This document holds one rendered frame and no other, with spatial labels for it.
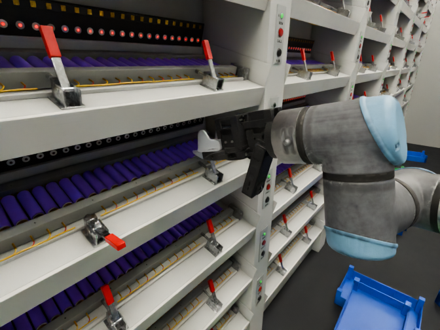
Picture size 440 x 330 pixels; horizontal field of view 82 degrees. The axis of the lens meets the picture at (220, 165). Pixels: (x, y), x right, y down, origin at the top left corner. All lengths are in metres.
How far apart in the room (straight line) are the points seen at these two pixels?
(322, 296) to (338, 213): 1.05
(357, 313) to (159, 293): 0.92
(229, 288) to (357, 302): 0.65
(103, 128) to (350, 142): 0.32
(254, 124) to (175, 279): 0.38
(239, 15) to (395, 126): 0.46
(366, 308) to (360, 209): 0.99
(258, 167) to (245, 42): 0.33
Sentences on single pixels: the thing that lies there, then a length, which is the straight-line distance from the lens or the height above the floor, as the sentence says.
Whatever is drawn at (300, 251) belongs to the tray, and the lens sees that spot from 1.36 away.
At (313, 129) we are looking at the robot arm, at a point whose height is 0.92.
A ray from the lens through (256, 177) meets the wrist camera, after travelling 0.46.
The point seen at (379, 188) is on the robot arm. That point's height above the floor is 0.86.
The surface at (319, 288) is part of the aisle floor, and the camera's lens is 1.44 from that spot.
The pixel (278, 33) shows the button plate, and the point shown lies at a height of 1.07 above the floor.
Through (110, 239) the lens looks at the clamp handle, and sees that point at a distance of 0.39.
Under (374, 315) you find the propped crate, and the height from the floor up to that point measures 0.07.
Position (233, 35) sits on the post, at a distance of 0.69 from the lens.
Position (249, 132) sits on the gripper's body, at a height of 0.89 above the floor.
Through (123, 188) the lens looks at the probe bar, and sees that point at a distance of 0.49.
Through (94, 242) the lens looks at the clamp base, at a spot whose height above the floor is 0.76.
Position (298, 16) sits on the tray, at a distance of 0.79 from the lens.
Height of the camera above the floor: 1.01
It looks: 22 degrees down
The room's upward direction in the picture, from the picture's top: straight up
